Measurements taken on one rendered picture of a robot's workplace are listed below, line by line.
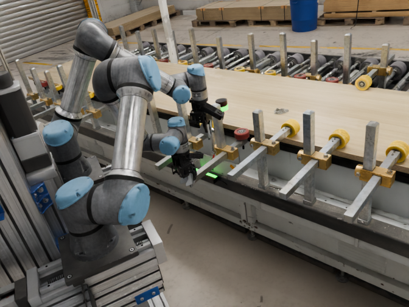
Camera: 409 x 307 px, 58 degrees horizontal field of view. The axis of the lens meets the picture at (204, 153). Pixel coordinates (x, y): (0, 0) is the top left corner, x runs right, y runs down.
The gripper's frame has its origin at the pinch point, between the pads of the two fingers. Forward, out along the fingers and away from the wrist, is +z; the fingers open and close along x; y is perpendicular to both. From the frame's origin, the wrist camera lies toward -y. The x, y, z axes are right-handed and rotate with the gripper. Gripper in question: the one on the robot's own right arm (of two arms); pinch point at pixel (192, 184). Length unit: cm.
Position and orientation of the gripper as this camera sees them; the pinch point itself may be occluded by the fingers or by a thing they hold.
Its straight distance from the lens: 177.2
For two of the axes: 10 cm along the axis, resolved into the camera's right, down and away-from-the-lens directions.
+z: 1.4, 8.6, 4.9
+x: 7.4, 2.4, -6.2
